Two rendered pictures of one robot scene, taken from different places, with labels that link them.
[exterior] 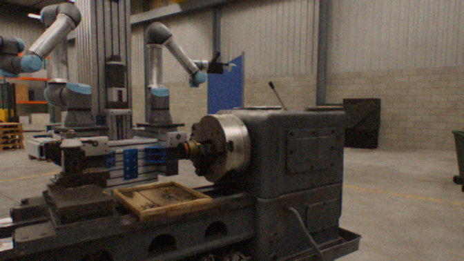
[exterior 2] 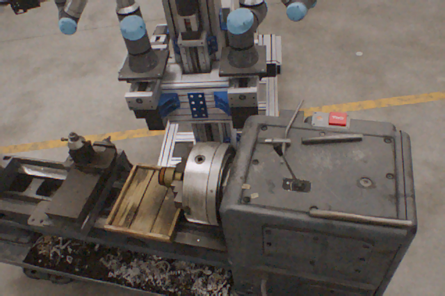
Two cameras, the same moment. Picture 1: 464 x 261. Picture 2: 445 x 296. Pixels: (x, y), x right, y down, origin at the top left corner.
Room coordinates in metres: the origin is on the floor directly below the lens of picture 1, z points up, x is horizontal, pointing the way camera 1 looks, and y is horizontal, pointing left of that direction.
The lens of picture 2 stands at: (1.03, -0.74, 2.26)
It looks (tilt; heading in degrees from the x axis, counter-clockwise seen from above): 48 degrees down; 55
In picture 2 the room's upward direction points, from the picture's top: 9 degrees counter-clockwise
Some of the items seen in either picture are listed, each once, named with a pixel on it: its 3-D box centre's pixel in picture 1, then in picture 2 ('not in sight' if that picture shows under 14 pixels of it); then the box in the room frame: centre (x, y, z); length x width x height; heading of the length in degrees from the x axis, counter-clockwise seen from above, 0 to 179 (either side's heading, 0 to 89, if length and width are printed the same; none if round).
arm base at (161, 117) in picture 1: (160, 115); (242, 50); (2.06, 0.44, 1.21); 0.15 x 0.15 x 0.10
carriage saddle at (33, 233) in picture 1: (61, 212); (78, 186); (1.12, 0.60, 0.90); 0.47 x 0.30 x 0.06; 34
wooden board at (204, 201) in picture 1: (160, 197); (151, 199); (1.33, 0.29, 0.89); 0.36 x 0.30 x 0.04; 34
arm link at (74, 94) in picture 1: (78, 95); (134, 33); (1.71, 0.80, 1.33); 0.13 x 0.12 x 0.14; 65
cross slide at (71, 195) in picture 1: (75, 194); (85, 178); (1.16, 0.57, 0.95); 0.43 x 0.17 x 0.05; 34
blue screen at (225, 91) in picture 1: (221, 109); not in sight; (8.45, 0.20, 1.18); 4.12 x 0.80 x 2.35; 14
